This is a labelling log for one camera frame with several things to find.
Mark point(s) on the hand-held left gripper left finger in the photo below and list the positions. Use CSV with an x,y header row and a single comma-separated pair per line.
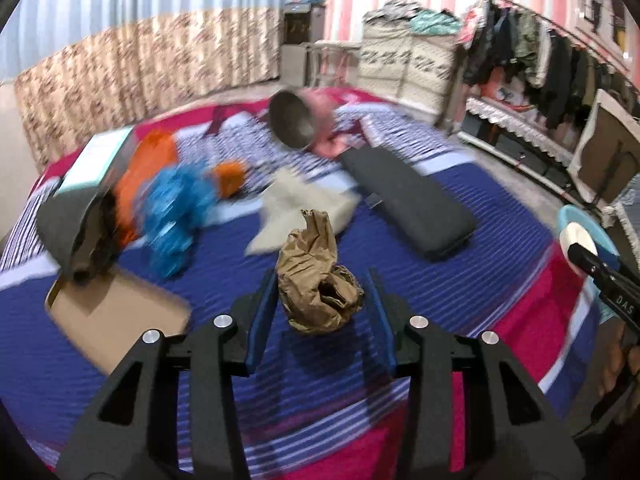
x,y
262,320

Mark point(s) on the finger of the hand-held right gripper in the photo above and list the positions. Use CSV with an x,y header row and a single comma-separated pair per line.
x,y
590,262
612,262

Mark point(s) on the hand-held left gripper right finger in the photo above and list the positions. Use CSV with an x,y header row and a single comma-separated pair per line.
x,y
380,320

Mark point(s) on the brown paper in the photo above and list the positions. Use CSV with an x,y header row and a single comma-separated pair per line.
x,y
310,270

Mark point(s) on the beige cloth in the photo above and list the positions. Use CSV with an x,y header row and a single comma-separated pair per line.
x,y
295,210

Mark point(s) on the blue mesh scrubber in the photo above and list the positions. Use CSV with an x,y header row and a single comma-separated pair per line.
x,y
175,210

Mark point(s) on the orange plastic bag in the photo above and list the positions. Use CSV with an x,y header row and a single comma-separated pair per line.
x,y
145,170

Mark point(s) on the person's right hand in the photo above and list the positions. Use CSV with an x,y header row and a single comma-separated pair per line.
x,y
615,375

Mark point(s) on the blue fringed cloth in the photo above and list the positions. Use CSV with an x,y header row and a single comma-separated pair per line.
x,y
627,225

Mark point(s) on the bed with striped blanket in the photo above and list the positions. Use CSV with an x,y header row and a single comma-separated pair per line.
x,y
450,285

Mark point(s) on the white framed board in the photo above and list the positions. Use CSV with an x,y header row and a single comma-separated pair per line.
x,y
607,155

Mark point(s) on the black flat case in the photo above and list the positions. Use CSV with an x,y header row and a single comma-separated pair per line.
x,y
410,200

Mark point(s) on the low stand with lace cloth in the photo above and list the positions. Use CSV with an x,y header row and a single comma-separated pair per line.
x,y
520,135

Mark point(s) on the brown phone case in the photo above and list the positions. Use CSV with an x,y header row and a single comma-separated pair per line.
x,y
115,315

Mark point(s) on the pink metal mug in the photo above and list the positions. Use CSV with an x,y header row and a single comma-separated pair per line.
x,y
295,117

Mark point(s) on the row of hanging clothes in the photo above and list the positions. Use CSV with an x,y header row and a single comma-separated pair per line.
x,y
540,60

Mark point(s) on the teal and white box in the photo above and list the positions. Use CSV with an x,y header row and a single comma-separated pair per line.
x,y
95,160

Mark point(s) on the pink hanging bag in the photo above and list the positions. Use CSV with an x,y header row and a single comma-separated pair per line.
x,y
472,27

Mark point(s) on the small metal side table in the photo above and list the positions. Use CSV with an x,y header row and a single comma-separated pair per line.
x,y
332,52

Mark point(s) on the grey water dispenser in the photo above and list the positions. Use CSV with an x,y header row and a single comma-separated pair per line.
x,y
300,45

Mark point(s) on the pile of folded clothes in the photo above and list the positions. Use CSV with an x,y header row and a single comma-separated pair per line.
x,y
410,17

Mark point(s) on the blue and floral curtain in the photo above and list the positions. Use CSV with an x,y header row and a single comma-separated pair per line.
x,y
150,35

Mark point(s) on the framed wall poster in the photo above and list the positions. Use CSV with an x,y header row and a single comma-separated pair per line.
x,y
602,5

